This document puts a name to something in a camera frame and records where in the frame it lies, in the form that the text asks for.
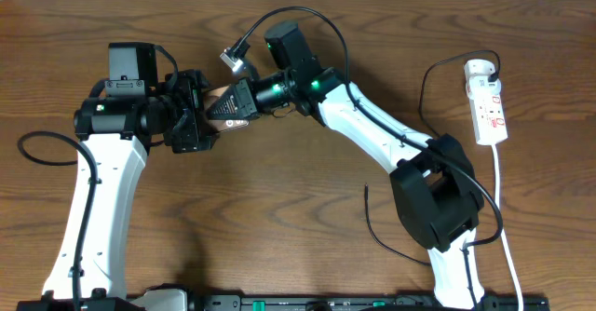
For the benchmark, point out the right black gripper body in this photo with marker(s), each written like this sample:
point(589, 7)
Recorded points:
point(274, 91)

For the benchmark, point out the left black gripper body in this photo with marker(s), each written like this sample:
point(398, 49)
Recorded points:
point(186, 87)

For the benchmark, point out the bronze Galaxy smartphone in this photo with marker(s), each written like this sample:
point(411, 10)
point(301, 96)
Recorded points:
point(221, 110)

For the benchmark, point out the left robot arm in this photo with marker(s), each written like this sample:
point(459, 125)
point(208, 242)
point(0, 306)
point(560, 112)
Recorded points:
point(114, 128)

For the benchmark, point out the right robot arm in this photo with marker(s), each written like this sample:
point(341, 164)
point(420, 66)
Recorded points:
point(433, 183)

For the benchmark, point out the white USB charger adapter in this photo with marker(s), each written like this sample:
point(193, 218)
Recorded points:
point(477, 67)

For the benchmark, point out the white power strip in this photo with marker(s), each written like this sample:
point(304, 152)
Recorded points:
point(487, 112)

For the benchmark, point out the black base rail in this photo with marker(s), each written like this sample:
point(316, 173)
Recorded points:
point(326, 303)

